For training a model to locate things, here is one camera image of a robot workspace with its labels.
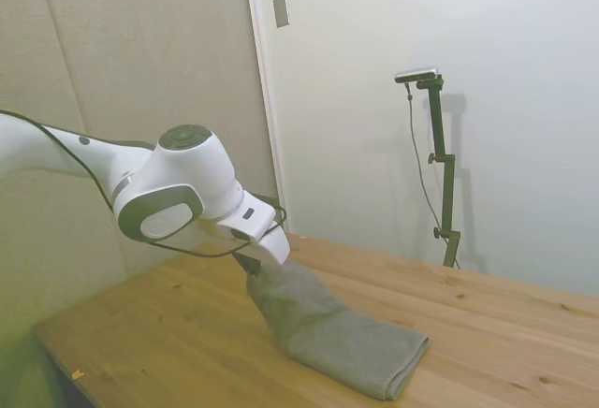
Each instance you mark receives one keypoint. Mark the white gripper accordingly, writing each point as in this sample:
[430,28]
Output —
[255,221]

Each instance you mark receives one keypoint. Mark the grey towel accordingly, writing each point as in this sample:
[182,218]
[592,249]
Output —
[327,333]

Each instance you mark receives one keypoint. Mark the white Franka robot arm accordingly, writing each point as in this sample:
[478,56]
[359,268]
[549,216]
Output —
[196,169]

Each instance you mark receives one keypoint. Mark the small orange tape scrap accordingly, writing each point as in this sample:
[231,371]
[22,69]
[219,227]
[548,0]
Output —
[77,374]

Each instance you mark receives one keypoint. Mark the white door frame trim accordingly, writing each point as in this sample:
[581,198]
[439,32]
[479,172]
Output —
[263,76]

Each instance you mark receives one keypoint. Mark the dark green camera stand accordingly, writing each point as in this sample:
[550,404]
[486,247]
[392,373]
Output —
[448,193]

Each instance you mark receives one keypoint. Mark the silver camera on stand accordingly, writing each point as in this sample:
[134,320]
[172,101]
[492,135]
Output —
[415,75]

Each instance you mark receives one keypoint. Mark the grey wall switch plate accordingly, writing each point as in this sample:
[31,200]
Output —
[281,10]

